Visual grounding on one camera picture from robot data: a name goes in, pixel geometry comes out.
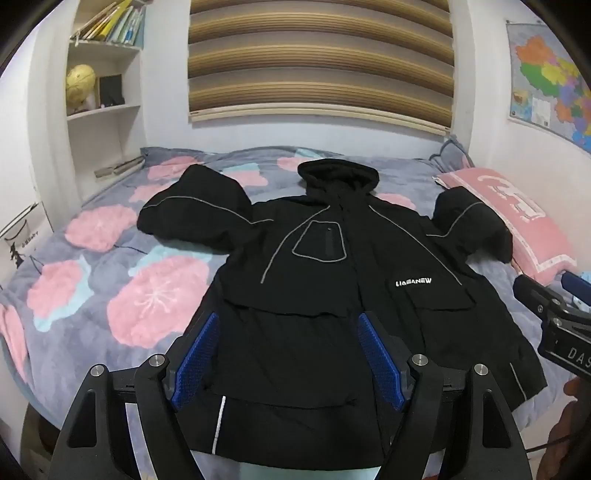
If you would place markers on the black box on shelf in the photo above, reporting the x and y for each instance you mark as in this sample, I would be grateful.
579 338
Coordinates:
111 90

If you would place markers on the white bookshelf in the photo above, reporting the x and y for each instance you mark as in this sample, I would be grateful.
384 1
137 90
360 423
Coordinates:
117 134

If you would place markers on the grey cushion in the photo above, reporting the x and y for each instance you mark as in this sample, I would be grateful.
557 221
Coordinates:
455 154

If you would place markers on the colourful wall map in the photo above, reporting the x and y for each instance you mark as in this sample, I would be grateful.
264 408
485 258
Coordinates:
549 78

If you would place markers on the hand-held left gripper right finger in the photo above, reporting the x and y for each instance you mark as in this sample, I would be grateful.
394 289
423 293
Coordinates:
381 364

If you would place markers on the person's right hand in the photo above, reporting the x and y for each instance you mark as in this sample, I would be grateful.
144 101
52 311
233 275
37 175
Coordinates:
575 415

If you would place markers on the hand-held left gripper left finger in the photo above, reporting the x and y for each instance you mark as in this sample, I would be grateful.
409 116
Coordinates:
195 364

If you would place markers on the grey pink floral blanket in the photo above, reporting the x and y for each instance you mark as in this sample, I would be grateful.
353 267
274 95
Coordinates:
138 286

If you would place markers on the grey slim box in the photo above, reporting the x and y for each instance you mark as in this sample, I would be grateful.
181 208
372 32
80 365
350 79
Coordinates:
117 167

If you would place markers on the white printed bag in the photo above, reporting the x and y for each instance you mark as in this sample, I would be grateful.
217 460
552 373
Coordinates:
23 240

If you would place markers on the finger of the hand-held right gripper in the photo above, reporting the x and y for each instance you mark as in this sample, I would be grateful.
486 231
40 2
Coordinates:
577 282
538 295

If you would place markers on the brown striped window blind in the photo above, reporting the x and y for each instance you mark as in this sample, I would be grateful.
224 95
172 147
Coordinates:
318 55

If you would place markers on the row of books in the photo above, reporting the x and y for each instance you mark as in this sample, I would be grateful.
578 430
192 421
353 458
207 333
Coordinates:
111 23

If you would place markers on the pink pillow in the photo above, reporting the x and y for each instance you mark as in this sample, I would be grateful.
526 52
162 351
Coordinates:
521 217

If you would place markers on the black hooded jacket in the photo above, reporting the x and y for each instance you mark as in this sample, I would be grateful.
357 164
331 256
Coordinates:
323 286

